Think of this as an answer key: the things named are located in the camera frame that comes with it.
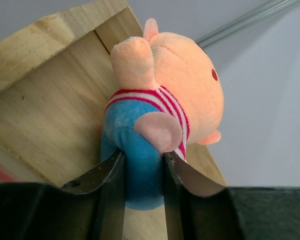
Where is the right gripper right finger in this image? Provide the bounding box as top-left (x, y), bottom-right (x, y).
top-left (163, 152), bottom-right (225, 240)

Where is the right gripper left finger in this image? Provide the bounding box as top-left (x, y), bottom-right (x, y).
top-left (61, 150), bottom-right (125, 240)

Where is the boy plush black hair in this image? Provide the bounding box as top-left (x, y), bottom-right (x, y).
top-left (100, 18), bottom-right (224, 211)

